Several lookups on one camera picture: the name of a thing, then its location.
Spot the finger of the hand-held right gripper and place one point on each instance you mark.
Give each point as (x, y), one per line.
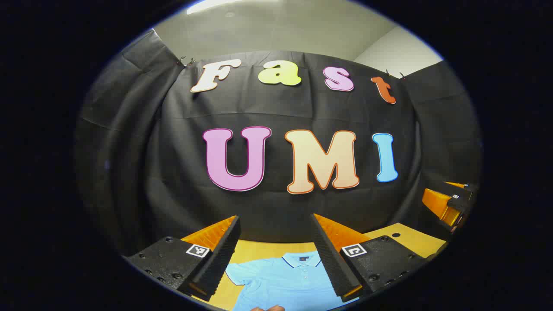
(438, 203)
(464, 187)

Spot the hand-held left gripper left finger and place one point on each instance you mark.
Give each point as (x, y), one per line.
(220, 263)

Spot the light blue T-shirt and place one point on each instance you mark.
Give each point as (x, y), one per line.
(285, 280)

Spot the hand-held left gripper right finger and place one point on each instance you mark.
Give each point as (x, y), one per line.
(330, 259)

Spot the black backdrop cloth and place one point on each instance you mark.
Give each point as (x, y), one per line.
(173, 172)

